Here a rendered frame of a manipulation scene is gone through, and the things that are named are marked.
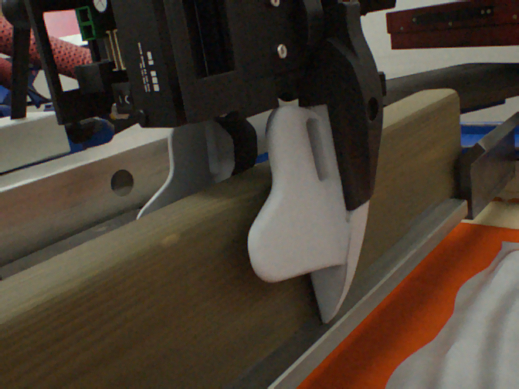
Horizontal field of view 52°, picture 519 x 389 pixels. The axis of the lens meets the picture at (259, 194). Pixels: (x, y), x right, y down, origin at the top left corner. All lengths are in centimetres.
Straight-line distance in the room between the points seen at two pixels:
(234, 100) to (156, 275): 6
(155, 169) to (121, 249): 30
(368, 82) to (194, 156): 8
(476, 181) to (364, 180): 18
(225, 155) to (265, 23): 7
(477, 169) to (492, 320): 11
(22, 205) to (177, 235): 24
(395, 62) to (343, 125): 223
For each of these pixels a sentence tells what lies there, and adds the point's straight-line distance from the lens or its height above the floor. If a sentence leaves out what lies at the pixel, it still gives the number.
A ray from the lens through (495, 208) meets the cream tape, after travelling 45.
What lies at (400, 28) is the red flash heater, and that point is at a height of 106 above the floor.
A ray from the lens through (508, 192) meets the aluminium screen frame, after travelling 46.
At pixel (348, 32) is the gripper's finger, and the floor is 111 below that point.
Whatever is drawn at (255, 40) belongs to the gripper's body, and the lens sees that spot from 17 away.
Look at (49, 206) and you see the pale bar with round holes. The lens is 40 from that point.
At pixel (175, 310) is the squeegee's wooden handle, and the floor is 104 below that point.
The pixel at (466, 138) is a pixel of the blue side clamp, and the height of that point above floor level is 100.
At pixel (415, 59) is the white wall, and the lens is 238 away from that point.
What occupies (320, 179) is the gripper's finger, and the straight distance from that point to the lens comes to 20.
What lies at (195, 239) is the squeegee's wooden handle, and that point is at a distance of 17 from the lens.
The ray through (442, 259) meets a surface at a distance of 37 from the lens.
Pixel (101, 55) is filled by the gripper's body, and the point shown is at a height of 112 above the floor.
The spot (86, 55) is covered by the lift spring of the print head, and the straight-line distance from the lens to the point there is 85.
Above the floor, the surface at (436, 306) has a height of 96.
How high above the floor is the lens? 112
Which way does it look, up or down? 17 degrees down
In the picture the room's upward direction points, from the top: 9 degrees counter-clockwise
